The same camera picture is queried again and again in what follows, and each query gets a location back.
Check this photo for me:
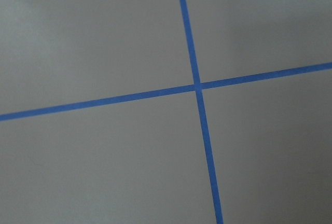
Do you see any blue tape line crosswise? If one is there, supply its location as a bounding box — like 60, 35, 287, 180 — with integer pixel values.
1, 62, 331, 121

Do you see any blue tape line lengthwise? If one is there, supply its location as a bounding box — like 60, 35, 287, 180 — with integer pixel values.
179, 0, 224, 223

